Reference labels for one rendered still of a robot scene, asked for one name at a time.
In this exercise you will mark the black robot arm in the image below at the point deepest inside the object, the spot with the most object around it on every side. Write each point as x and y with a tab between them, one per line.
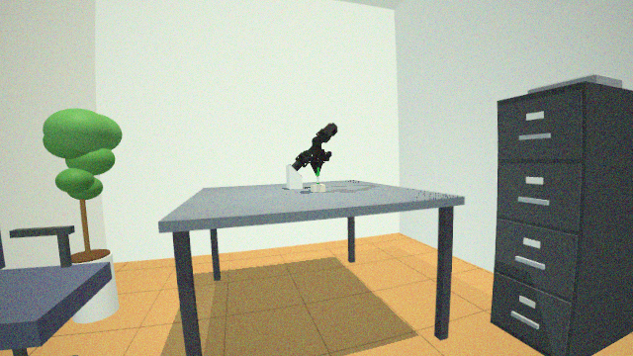
323	135

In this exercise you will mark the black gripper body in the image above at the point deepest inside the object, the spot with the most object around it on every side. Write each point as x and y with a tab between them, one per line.
315	158

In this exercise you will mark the cream block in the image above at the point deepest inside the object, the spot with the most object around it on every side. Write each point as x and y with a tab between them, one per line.
317	188

